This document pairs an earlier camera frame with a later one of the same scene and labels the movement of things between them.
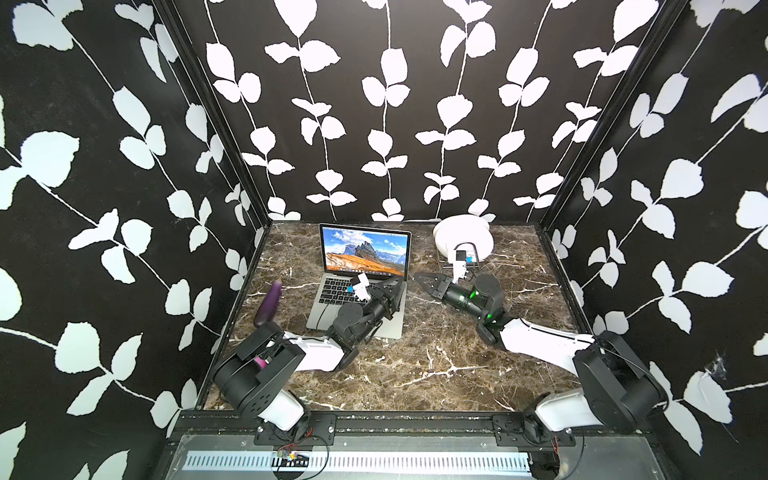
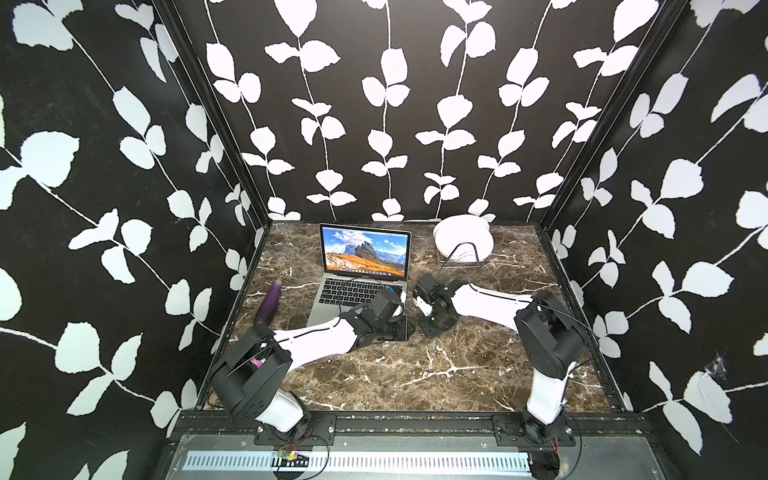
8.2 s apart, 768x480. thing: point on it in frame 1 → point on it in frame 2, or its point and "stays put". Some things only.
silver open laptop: (382, 255) stays put
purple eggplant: (267, 307) stays put
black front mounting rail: (410, 428) stays put
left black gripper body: (384, 304) → (394, 329)
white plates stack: (464, 232) stays put
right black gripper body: (460, 299) → (433, 323)
